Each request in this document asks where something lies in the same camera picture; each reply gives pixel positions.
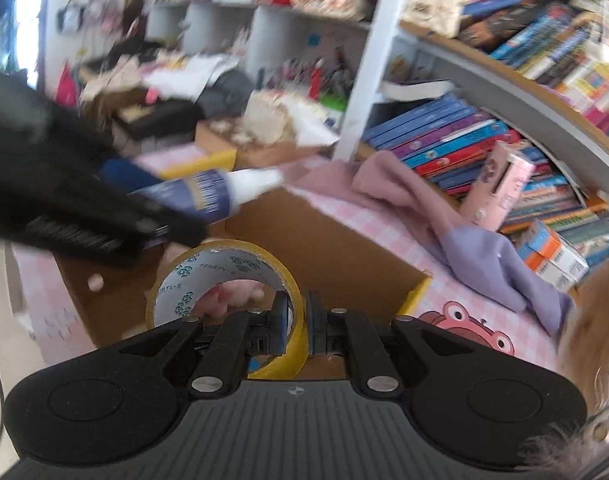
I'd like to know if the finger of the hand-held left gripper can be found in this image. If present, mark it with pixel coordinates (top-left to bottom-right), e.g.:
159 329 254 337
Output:
126 199 208 250
100 158 163 193

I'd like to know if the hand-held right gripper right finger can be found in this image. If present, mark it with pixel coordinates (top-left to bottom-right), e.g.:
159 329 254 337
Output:
307 290 487 396

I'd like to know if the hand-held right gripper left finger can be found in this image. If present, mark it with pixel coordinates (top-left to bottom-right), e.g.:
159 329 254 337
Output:
117 291 291 396

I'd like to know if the blue bottle white cap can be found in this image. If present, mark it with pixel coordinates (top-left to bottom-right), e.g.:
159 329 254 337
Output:
129 166 286 225

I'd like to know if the pink pig plush toy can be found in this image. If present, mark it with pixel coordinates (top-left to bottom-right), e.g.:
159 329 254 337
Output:
194 280 275 324

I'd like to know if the yellow packing tape roll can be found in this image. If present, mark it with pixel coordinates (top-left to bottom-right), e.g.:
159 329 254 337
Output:
145 239 310 380

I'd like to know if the cardboard box yellow rim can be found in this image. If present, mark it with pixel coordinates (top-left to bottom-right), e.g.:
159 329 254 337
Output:
54 150 433 381

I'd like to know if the black object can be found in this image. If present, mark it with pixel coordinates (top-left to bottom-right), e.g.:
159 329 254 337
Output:
111 100 206 142

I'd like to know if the pink bag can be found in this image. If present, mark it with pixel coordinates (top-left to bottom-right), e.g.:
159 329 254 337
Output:
56 61 81 107

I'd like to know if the pink checked tablecloth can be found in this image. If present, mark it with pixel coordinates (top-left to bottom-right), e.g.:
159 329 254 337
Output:
9 145 576 377

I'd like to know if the white cloth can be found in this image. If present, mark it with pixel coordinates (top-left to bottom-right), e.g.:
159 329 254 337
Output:
143 54 241 99

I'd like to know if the grey cloth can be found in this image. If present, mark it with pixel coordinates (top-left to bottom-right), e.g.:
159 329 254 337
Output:
198 67 256 122

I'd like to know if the crumpled cream paper bag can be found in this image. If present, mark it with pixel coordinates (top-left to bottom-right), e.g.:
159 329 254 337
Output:
243 89 341 149

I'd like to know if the pink and purple scarf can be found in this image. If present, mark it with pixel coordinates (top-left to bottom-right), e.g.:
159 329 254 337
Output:
284 150 578 337

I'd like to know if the cluster of pens and markers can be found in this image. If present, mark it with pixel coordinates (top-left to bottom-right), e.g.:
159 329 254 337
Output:
278 46 351 107

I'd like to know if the tall pink box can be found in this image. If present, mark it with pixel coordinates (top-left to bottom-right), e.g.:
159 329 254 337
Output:
458 140 536 234

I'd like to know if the row of upright colourful books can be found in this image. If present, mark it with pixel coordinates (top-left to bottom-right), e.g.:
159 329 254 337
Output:
361 92 609 272

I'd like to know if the orange and white box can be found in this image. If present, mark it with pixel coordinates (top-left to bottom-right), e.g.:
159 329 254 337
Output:
513 217 591 292

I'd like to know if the thick paperback book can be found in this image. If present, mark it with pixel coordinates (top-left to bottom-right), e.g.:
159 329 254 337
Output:
381 79 456 104

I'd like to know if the white bookshelf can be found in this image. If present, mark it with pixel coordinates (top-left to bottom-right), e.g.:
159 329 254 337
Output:
144 0 609 201

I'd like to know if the brown fluffy fur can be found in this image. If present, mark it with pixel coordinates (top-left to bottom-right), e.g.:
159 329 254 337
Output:
521 260 609 480

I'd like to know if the cream quilted handbag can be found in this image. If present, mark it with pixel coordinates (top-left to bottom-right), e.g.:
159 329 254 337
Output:
401 0 466 39

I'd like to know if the pile of stacked books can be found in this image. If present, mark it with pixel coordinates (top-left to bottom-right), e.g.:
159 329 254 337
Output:
457 0 609 134

